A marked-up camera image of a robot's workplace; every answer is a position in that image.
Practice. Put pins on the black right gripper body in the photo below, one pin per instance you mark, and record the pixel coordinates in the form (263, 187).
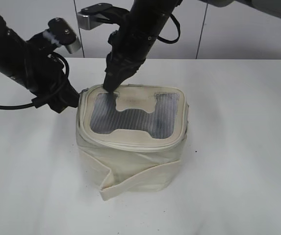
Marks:
(134, 39)

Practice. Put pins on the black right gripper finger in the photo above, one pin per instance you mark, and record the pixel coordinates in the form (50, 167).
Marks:
(113, 79)
(126, 72)

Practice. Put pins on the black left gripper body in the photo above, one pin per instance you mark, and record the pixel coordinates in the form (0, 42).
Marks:
(62, 97)

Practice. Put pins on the cream fabric zipper bag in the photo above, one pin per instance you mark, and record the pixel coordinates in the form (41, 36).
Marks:
(131, 139)

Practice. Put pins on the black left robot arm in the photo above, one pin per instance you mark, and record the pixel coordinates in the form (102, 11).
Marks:
(36, 66)

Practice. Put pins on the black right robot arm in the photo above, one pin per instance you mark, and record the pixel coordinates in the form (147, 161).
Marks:
(166, 6)

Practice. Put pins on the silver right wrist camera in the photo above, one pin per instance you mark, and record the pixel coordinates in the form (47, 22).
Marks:
(95, 15)

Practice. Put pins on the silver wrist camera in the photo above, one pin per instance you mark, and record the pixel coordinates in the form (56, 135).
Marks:
(60, 34)
(95, 15)

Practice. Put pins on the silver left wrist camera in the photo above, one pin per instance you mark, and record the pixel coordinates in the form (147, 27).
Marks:
(60, 34)

